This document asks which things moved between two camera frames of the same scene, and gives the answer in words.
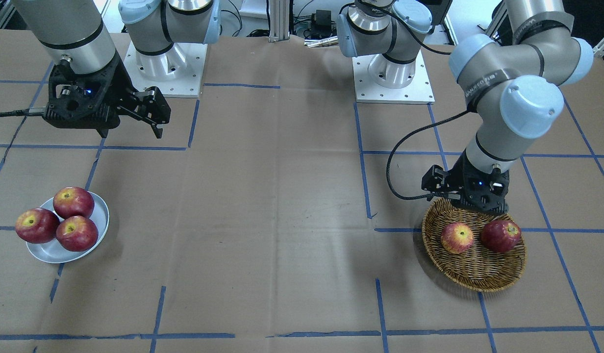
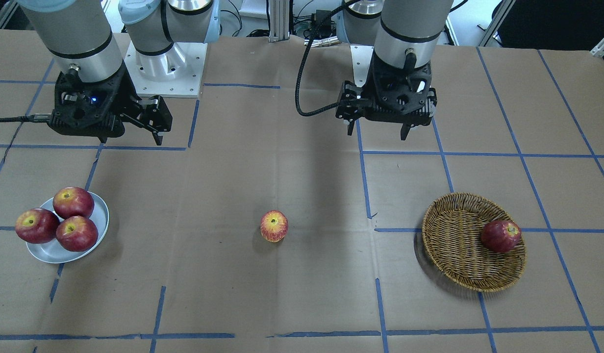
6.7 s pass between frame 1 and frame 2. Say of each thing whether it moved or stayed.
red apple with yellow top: stayed
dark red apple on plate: stayed
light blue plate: stayed
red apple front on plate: stayed
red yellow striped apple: moved
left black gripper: moved
